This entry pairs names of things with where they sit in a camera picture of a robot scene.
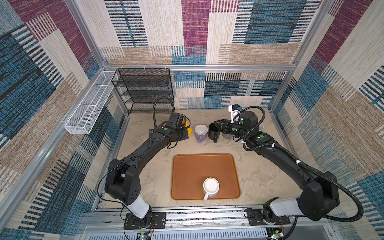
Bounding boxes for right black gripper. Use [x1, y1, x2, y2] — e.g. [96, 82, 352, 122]
[213, 118, 249, 139]

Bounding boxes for yellow mug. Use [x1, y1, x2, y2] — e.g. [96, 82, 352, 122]
[182, 117, 192, 141]

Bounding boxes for black mug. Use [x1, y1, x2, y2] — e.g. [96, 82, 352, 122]
[208, 122, 221, 143]

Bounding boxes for purple mug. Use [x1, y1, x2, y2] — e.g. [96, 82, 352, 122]
[194, 125, 209, 144]

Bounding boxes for white mug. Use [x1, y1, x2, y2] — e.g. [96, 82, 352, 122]
[203, 178, 220, 201]

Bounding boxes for grey mug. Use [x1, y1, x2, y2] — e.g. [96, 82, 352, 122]
[222, 133, 234, 140]

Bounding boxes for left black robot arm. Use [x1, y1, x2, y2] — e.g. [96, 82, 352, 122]
[102, 97, 191, 228]

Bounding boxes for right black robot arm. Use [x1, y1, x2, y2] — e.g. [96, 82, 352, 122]
[213, 105, 364, 224]

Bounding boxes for brown plastic tray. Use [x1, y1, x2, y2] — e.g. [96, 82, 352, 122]
[171, 153, 241, 201]

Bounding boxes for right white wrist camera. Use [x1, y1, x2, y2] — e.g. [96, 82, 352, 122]
[228, 104, 242, 124]

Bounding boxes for black wire shelf rack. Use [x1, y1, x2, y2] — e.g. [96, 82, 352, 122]
[112, 68, 175, 114]

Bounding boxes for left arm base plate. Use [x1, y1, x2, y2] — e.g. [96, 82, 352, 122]
[124, 212, 167, 230]

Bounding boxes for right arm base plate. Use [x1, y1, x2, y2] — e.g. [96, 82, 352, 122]
[243, 208, 291, 226]

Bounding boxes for white wire mesh basket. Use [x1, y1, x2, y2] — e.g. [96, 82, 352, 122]
[65, 71, 115, 135]

